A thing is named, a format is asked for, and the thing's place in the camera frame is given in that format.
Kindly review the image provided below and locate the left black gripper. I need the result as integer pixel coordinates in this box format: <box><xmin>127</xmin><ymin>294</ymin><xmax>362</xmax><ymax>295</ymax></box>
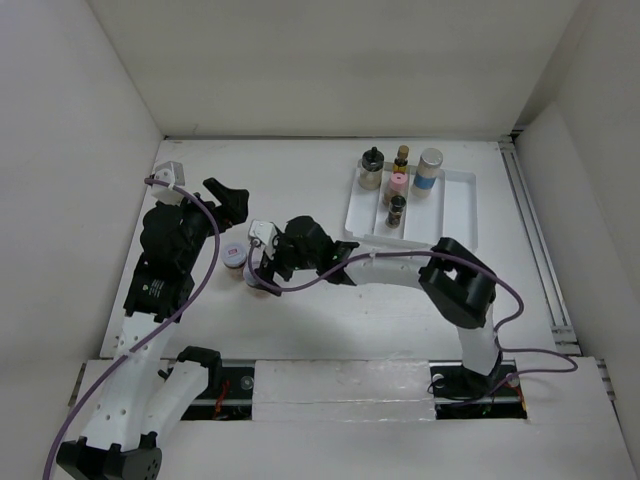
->
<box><xmin>162</xmin><ymin>178</ymin><xmax>247</xmax><ymax>270</ymax></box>

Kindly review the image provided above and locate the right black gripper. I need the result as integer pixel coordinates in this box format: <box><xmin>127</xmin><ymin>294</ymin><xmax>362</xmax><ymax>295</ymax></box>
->
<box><xmin>254</xmin><ymin>232</ymin><xmax>320</xmax><ymax>296</ymax></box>

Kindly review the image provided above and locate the red label lid jar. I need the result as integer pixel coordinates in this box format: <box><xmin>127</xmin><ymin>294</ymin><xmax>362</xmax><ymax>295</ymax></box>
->
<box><xmin>243</xmin><ymin>261</ymin><xmax>270</xmax><ymax>298</ymax></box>
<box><xmin>221</xmin><ymin>242</ymin><xmax>247</xmax><ymax>279</ymax></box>

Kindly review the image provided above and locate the black lid pepper jar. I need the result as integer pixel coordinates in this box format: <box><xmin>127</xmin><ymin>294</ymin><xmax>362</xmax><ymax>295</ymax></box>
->
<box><xmin>385</xmin><ymin>195</ymin><xmax>407</xmax><ymax>229</ymax></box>

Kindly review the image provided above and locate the black knob lid jar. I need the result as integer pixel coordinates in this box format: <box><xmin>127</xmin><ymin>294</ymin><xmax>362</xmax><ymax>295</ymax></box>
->
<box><xmin>358</xmin><ymin>146</ymin><xmax>384</xmax><ymax>190</ymax></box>

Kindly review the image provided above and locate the pink lid spice jar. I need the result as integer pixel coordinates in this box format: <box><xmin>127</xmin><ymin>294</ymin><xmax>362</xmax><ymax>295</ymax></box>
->
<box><xmin>383</xmin><ymin>172</ymin><xmax>408</xmax><ymax>206</ymax></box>

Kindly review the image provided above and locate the yellow label small bottle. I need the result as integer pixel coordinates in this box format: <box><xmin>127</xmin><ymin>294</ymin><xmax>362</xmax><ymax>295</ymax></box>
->
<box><xmin>392</xmin><ymin>145</ymin><xmax>409</xmax><ymax>174</ymax></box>

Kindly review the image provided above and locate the silver lid blue label jar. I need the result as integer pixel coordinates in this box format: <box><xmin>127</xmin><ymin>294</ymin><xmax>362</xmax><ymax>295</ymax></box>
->
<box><xmin>411</xmin><ymin>148</ymin><xmax>444</xmax><ymax>198</ymax></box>

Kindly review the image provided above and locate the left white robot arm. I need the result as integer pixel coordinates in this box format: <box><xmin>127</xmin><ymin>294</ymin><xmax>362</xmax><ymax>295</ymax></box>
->
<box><xmin>42</xmin><ymin>176</ymin><xmax>249</xmax><ymax>479</ymax></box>

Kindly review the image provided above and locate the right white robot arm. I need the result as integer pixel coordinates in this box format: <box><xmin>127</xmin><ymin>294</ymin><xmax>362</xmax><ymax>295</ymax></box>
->
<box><xmin>254</xmin><ymin>216</ymin><xmax>502</xmax><ymax>399</ymax></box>

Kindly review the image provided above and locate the white compartment tray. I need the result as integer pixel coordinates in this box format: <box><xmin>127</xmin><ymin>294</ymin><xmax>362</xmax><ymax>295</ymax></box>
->
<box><xmin>344</xmin><ymin>163</ymin><xmax>478</xmax><ymax>252</ymax></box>

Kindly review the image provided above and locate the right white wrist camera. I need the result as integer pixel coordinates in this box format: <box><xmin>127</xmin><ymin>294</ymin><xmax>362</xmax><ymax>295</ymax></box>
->
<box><xmin>248</xmin><ymin>220</ymin><xmax>278</xmax><ymax>258</ymax></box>

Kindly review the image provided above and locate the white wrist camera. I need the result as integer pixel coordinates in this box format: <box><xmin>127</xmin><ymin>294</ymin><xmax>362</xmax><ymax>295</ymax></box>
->
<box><xmin>248</xmin><ymin>220</ymin><xmax>278</xmax><ymax>258</ymax></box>
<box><xmin>150</xmin><ymin>161</ymin><xmax>185</xmax><ymax>205</ymax></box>

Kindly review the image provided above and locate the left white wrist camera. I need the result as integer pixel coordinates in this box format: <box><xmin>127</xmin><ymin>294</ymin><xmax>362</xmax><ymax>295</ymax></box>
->
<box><xmin>150</xmin><ymin>161</ymin><xmax>185</xmax><ymax>205</ymax></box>

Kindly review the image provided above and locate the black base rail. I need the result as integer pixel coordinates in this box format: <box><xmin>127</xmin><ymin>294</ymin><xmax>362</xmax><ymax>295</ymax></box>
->
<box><xmin>183</xmin><ymin>360</ymin><xmax>527</xmax><ymax>423</ymax></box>

